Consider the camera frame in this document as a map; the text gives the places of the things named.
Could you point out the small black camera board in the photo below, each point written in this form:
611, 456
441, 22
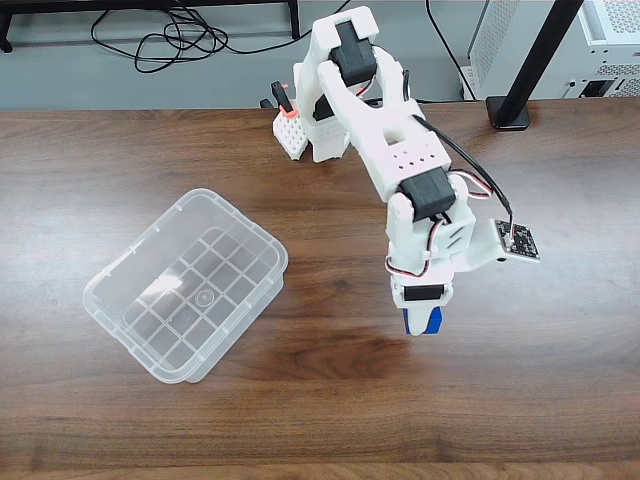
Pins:
520, 242

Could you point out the clear plastic container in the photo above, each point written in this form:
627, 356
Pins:
150, 320

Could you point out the blue cube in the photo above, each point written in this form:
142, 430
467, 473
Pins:
439, 322

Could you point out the black pole stand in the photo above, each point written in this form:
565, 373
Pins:
537, 55

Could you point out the black orange table clamp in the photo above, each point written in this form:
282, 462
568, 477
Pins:
277, 95

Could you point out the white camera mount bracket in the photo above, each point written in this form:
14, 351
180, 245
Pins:
482, 247

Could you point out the white perforated computer case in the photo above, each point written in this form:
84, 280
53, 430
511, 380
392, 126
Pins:
607, 50

